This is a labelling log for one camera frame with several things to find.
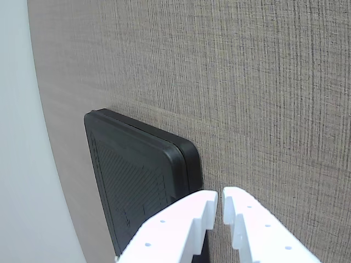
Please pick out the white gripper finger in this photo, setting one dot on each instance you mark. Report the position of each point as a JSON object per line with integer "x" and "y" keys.
{"x": 263, "y": 235}
{"x": 170, "y": 233}

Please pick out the black plastic flat case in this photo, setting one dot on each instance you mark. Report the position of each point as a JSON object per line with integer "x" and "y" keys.
{"x": 140, "y": 175}

